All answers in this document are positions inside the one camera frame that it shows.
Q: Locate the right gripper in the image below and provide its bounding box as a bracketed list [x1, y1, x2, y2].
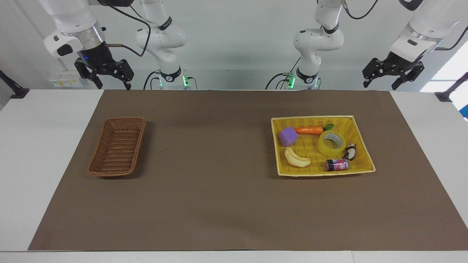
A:
[74, 42, 134, 90]

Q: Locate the yellow wicker basket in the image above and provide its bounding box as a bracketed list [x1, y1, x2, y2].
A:
[271, 115, 376, 177]

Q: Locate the small pink labelled can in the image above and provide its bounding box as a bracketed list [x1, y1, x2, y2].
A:
[325, 159, 350, 172]

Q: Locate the purple foam cube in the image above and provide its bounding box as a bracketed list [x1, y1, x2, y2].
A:
[279, 127, 299, 147]

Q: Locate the clear yellowish tape roll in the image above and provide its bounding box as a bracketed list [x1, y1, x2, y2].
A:
[317, 130, 347, 155]

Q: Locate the pale yellow toy banana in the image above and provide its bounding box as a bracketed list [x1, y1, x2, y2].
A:
[284, 147, 311, 168]

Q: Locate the black stand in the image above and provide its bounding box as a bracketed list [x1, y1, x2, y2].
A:
[0, 69, 30, 99]
[435, 72, 468, 102]

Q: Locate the orange toy carrot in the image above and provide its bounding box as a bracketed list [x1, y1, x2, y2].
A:
[295, 124, 335, 136]

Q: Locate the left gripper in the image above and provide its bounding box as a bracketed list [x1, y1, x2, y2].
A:
[362, 51, 426, 91]

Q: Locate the black and white panda toy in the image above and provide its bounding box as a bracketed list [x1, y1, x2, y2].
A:
[343, 143, 357, 161]

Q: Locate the brown wicker basket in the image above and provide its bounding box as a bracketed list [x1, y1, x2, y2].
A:
[86, 117, 147, 178]

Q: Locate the white wall socket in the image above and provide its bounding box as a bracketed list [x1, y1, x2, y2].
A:
[49, 74, 80, 88]

